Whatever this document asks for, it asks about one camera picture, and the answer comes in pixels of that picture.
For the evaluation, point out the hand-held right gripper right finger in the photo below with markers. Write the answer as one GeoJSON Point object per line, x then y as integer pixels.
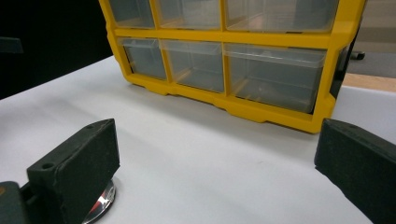
{"type": "Point", "coordinates": [361, 165]}

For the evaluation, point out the yellow drawer organizer cabinet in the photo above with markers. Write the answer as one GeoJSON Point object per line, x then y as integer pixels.
{"type": "Point", "coordinates": [249, 35]}

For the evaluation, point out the shiny round metal object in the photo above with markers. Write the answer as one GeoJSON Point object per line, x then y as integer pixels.
{"type": "Point", "coordinates": [104, 200]}

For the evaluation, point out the clear plastic drawer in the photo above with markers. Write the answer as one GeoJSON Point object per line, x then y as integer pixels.
{"type": "Point", "coordinates": [144, 57]}
{"type": "Point", "coordinates": [196, 63]}
{"type": "Point", "coordinates": [274, 77]}

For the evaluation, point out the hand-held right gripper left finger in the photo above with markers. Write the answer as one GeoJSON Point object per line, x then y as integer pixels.
{"type": "Point", "coordinates": [77, 168]}

